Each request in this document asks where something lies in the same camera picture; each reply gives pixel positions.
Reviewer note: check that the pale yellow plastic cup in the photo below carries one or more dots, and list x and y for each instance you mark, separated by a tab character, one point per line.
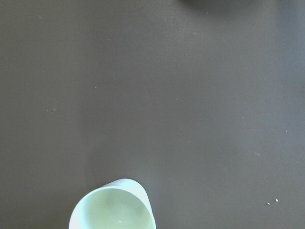
121	204

